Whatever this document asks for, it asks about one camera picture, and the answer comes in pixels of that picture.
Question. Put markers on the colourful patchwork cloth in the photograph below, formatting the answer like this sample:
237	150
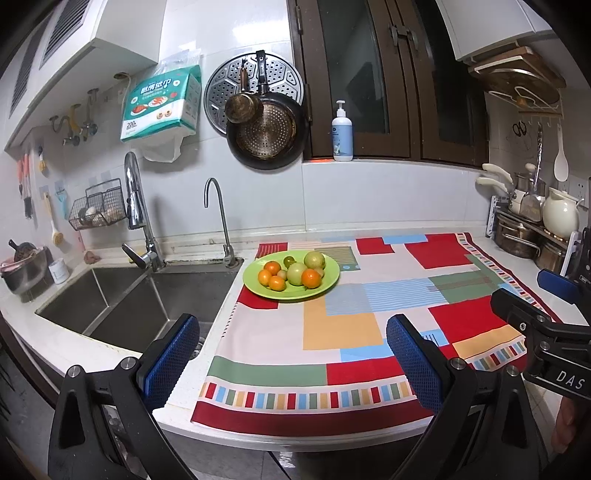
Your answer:
337	323

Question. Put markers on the yellow-green spotted citrus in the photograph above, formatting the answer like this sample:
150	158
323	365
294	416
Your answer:
315	259

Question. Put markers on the small brass pot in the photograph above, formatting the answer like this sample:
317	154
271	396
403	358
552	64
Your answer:
244	107

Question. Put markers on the large pale green citrus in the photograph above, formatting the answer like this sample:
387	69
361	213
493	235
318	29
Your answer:
296	273

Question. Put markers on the white pump bottle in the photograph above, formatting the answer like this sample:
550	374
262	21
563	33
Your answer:
342	138

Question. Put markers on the brass perforated strainer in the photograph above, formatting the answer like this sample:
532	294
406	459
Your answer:
268	134

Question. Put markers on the green plate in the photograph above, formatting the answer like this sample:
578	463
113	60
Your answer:
330	277

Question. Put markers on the white wall socket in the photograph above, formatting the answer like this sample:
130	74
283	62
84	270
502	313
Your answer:
577	189

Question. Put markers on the brown scrub pad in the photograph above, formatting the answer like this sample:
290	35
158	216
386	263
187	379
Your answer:
92	256

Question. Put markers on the person's right hand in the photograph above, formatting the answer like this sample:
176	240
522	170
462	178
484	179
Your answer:
565	420

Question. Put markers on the small dark green lime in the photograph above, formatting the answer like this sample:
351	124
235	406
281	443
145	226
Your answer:
289	261

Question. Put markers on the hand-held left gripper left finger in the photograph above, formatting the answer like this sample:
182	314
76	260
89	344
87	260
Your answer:
171	360

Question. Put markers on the steel colander bowl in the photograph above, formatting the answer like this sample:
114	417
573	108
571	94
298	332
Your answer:
23	277

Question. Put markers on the dark wooden window frame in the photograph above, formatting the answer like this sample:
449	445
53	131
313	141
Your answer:
413	115

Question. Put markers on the paper towel pack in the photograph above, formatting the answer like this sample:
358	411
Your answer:
159	106

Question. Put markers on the black frying pan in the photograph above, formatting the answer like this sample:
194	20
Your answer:
300	138

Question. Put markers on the hanging orange kitchen tool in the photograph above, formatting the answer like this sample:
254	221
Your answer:
25	170

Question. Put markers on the tall chrome pull-down faucet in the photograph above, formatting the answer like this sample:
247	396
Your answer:
134	203

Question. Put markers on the stainless steel sink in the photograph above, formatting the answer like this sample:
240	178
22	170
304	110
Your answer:
129	304

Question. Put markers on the steel kitchen tongs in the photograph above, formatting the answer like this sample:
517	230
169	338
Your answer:
533	203

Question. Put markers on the perforated steel steamer plate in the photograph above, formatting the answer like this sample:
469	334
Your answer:
281	76

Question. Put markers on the white plastic spoon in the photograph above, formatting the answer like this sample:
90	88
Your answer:
561	166

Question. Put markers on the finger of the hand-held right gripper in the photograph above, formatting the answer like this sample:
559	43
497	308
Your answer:
512	307
558	285

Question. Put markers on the white ceramic jug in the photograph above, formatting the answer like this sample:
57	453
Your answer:
561	214

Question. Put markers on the black scissors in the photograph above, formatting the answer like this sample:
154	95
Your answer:
519	128

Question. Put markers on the white cup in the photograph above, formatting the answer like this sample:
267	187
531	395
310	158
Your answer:
58	272

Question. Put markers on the slim gooseneck faucet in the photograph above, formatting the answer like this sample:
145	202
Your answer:
229	254

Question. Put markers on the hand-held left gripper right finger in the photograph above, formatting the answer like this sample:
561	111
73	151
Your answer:
415	364

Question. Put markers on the white corner wall cabinet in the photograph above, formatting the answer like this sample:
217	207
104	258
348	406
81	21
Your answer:
485	23

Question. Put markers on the white pot rack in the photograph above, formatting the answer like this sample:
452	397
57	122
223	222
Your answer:
495	217

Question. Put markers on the small stainless steel pot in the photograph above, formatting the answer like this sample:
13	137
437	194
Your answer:
551	256

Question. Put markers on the small orange tangerine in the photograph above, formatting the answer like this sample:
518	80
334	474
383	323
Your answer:
264	277
311	277
272	266

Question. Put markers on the small orange kumquat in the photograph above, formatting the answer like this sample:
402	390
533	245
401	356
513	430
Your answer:
277	283

